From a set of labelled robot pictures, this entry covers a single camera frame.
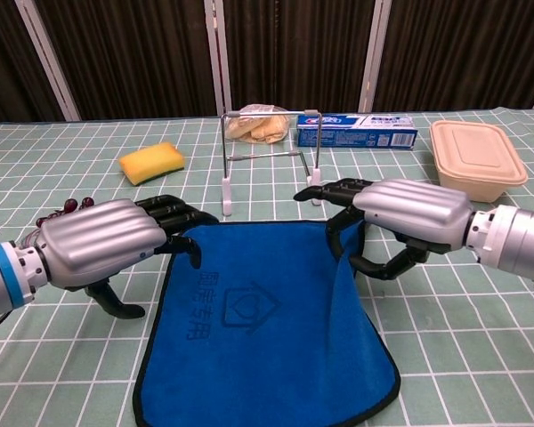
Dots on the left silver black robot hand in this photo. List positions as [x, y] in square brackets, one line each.
[98, 240]

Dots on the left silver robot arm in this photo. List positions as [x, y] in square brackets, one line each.
[0, 280]

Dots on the green checked tablecloth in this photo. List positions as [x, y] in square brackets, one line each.
[463, 347]

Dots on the blue white toothpaste box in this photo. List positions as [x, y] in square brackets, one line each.
[365, 133]

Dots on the beige lidded food container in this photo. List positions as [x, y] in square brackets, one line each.
[471, 155]

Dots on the bagged bread rolls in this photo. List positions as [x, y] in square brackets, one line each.
[267, 129]

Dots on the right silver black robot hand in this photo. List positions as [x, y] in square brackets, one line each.
[414, 213]

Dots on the yellow sponge green scourer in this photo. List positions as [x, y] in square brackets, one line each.
[151, 162]

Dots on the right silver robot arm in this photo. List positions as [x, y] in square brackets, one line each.
[516, 240]

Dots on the blue microfiber cloth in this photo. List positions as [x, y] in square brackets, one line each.
[271, 356]

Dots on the dark purple grape bunch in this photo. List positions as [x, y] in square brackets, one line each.
[70, 205]

